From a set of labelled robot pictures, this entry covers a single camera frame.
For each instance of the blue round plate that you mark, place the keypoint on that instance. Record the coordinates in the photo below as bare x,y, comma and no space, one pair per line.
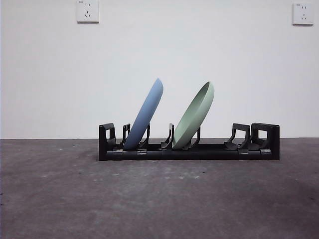
147,112

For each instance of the pale green round plate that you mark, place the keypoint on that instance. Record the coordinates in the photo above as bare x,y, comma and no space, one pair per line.
194,112

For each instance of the black plastic plate rack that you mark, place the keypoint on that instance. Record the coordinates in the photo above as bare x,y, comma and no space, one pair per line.
211,154

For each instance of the white wall socket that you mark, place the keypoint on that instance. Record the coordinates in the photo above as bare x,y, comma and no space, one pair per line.
87,11
302,13

